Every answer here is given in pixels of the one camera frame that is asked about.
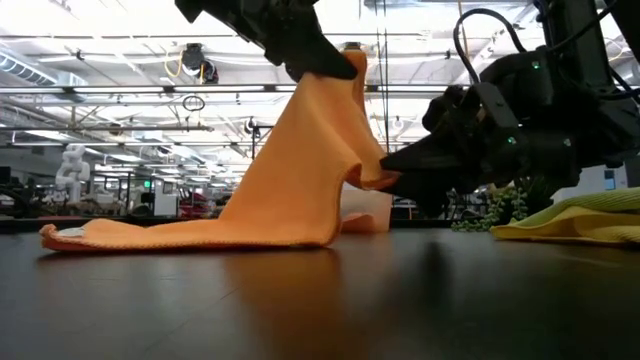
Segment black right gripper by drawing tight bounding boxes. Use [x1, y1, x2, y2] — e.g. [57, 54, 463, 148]
[379, 87, 576, 216]

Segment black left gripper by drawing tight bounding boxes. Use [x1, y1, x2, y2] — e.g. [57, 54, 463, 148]
[219, 0, 359, 84]

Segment orange microfiber towel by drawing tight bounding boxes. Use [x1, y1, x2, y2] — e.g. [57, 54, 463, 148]
[39, 48, 402, 253]

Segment yellow microfiber towel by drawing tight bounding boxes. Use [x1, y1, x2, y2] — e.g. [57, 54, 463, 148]
[489, 203, 640, 247]

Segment green microfiber towel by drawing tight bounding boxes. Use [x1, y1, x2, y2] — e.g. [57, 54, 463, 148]
[544, 185, 640, 224]

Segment green artificial succulent plant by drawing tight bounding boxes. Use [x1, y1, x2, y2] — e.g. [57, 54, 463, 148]
[451, 182, 531, 233]

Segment orange translucent plastic bin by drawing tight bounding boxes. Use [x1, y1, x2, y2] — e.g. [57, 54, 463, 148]
[339, 185, 395, 234]

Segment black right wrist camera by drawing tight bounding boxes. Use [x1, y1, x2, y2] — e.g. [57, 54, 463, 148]
[469, 81, 526, 151]

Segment black camera stand frame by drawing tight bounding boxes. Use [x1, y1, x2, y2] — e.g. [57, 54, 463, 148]
[249, 123, 276, 161]

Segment black ceiling cord reel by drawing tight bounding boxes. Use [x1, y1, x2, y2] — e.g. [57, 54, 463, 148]
[180, 42, 220, 85]

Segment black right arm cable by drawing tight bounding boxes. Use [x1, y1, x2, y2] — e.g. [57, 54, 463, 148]
[452, 7, 530, 86]

